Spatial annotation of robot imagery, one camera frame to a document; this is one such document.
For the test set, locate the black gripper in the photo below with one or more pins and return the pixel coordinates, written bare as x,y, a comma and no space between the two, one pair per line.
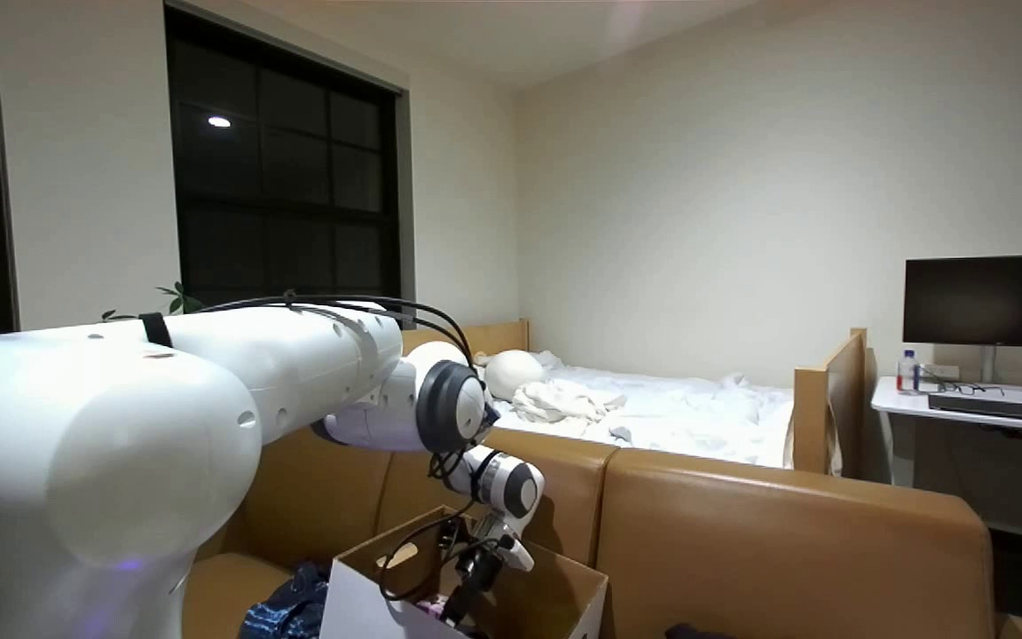
475,574

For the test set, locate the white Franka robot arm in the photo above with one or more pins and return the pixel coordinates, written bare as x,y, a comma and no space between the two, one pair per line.
96,462

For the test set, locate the small purple box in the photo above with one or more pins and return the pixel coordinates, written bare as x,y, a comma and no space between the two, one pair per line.
431,608

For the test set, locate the white cardboard box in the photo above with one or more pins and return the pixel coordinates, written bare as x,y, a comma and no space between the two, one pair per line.
352,608

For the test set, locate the dark blue cloth bundle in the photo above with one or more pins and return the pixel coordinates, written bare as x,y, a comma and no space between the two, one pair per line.
286,603

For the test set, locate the cream crumpled cloth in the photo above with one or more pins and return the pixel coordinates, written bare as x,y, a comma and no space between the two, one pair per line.
567,402

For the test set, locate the round white pillow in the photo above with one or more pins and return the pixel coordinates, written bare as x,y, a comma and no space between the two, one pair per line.
515,370

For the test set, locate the black cloth pile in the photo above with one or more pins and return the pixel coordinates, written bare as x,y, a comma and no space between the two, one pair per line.
702,634

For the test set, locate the tan leather sofa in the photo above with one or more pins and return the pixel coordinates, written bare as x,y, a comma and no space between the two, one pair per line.
773,545

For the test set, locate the green potted plant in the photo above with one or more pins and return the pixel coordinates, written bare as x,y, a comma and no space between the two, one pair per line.
177,300

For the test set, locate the large dark window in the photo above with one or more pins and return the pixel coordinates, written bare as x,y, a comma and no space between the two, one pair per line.
282,165

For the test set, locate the small bottle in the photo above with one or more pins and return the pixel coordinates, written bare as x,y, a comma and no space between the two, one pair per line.
910,374

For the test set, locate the white desk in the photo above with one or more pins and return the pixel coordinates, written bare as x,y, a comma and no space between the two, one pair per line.
983,462

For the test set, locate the black keyboard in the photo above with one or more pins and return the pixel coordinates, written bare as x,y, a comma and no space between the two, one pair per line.
983,406

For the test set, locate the black computer monitor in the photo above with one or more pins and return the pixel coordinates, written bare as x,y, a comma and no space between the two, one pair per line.
993,300

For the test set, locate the wooden bed frame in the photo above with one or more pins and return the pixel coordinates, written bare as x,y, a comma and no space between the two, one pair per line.
837,409

